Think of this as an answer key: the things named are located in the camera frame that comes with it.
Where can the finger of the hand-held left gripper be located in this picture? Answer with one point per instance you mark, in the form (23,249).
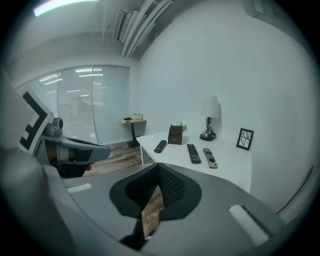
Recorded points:
(80,140)
(97,152)

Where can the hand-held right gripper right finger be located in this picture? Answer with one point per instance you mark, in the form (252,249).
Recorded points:
(212,205)

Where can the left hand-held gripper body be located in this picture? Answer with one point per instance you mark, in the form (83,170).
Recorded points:
(30,117)

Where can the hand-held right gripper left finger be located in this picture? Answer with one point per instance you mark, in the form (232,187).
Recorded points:
(100,200)

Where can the grey remote control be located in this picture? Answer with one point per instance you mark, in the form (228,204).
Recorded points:
(210,158)

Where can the long black remote control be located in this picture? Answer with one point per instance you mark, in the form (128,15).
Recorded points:
(193,153)

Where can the short black remote control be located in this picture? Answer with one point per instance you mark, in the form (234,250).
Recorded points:
(160,146)

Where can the dark brown wooden container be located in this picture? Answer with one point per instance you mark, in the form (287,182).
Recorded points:
(175,136)

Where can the person's left hand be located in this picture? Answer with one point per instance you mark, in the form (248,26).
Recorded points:
(87,167)

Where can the small black object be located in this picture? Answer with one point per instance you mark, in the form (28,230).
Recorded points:
(127,118)

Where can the small wooden side table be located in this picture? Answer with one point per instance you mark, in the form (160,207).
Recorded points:
(133,123)

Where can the white table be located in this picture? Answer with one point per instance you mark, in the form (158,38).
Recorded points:
(225,160)

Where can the pale box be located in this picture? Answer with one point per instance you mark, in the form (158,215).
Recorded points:
(137,116)

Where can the white shade table lamp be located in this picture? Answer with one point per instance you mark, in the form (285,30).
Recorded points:
(210,107)

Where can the ceiling light strip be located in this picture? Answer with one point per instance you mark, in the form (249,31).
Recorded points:
(55,7)

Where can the white air conditioner unit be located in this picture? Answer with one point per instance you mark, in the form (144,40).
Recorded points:
(120,23)

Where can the white ceiling ducts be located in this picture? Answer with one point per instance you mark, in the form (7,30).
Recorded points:
(142,27)

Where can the black picture frame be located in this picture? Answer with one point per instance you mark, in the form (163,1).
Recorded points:
(245,139)

